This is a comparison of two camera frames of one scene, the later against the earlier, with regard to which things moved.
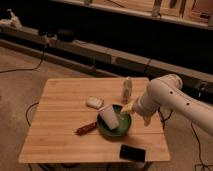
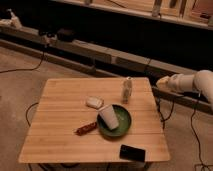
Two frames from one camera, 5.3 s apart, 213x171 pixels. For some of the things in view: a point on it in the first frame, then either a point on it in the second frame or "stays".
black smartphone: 134,153 stays
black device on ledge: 65,35 stays
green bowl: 124,121 stays
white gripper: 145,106 to 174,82
